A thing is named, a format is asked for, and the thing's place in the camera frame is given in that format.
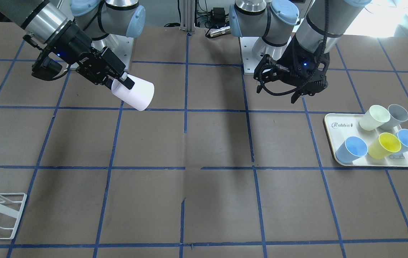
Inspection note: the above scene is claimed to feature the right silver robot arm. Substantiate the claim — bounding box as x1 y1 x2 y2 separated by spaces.
0 0 145 90

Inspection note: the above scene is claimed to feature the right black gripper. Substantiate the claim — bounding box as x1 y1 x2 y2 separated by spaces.
41 21 135 90

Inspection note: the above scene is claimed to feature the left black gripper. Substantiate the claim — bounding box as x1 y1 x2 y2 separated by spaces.
254 36 330 104

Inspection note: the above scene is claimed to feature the blue cup front of tray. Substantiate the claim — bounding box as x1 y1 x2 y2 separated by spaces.
396 129 408 152

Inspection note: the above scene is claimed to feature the yellow plastic cup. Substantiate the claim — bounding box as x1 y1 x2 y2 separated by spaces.
368 132 402 159

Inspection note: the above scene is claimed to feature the pink plastic cup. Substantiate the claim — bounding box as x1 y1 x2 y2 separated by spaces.
111 75 155 111

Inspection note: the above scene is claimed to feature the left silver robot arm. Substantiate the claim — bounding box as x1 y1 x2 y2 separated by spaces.
229 0 369 103

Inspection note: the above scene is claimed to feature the blue cup of tray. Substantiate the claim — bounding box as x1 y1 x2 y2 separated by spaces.
335 137 368 164
396 129 408 152

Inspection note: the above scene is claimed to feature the cream plastic tray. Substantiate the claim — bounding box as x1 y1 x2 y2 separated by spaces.
323 113 408 168

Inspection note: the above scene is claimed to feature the pale green plastic cup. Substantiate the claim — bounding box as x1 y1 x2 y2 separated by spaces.
359 105 391 131

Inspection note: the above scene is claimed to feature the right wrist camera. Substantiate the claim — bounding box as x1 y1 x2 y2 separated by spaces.
32 51 69 81

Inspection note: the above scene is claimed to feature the grey plastic cup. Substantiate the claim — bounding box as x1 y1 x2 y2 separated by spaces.
379 104 408 130

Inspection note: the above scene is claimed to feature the blue cup back of tray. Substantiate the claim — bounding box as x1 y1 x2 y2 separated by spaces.
335 137 368 164

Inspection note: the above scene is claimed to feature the aluminium frame post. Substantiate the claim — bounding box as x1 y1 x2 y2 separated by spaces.
178 0 196 35

